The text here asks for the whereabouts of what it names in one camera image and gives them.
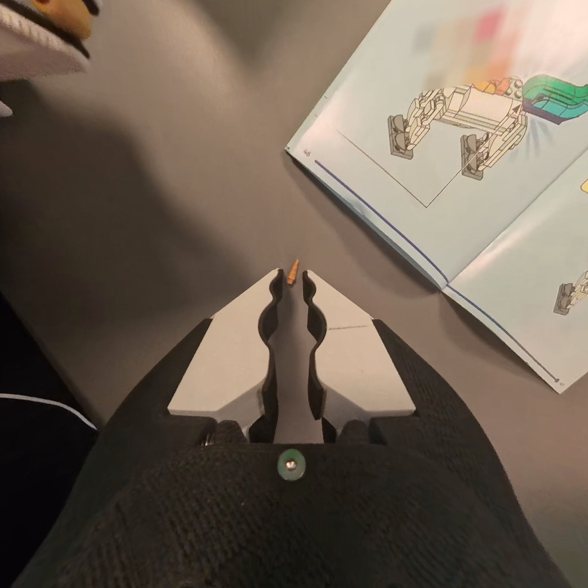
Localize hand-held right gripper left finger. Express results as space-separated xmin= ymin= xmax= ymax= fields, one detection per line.
xmin=168 ymin=269 xmax=282 ymax=443

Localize open light blue instruction booklet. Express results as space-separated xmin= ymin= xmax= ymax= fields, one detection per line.
xmin=285 ymin=0 xmax=588 ymax=394

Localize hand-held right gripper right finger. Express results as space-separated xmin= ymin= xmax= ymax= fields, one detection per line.
xmin=301 ymin=269 xmax=417 ymax=443

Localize person's black striped pants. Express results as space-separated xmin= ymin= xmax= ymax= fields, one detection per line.
xmin=0 ymin=293 xmax=99 ymax=588

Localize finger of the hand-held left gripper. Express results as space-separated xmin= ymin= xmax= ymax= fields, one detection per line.
xmin=0 ymin=0 xmax=101 ymax=79

